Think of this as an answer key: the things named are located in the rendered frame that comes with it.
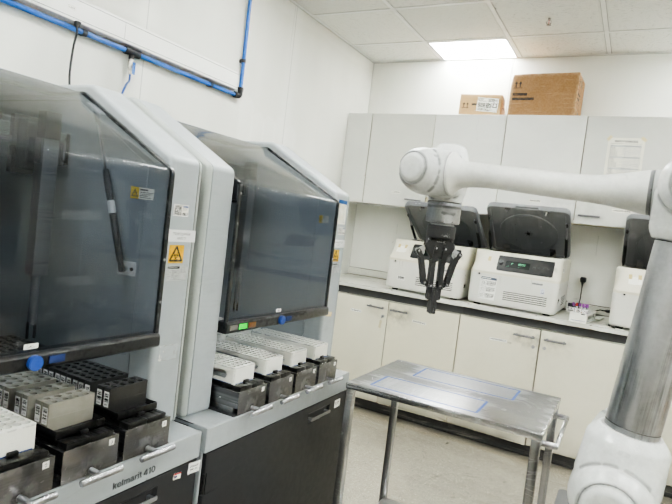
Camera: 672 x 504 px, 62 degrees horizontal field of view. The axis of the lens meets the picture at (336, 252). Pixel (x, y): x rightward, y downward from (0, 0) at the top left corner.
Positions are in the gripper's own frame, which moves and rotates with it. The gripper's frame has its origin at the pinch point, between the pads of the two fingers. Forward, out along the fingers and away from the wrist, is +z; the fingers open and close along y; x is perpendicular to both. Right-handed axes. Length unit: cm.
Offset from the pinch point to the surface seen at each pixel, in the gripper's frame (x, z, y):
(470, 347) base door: 201, 53, 98
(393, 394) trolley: 20.3, 32.6, -1.6
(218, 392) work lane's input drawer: 20, 36, -54
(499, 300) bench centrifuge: 193, 20, 110
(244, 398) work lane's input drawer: 18, 36, -46
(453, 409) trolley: 10.2, 32.6, 14.1
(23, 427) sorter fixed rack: -32, 28, -88
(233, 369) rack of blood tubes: 19, 28, -50
